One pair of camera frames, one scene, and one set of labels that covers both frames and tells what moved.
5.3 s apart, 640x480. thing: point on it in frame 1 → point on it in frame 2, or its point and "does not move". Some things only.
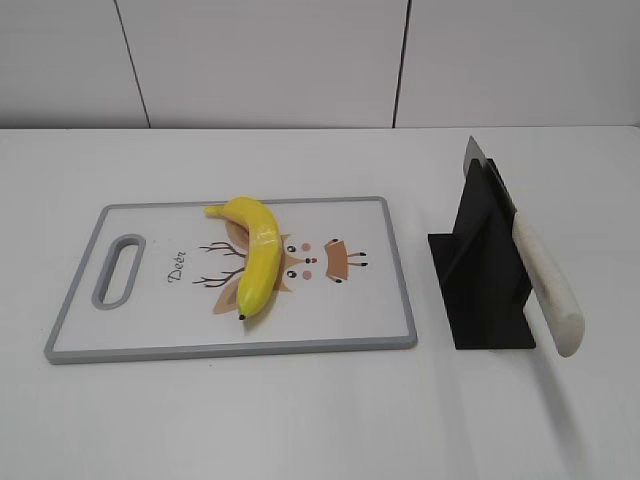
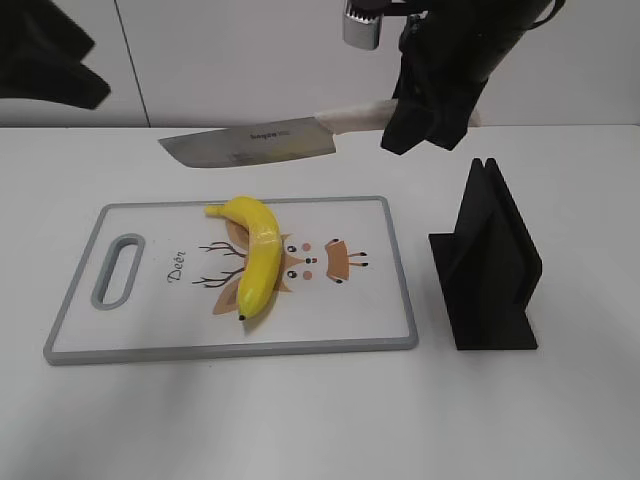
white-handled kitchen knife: x=549 y=295 → x=286 y=139
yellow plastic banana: x=262 y=258 does not move
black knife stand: x=483 y=284 does not move
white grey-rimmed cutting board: x=165 y=280 does not move
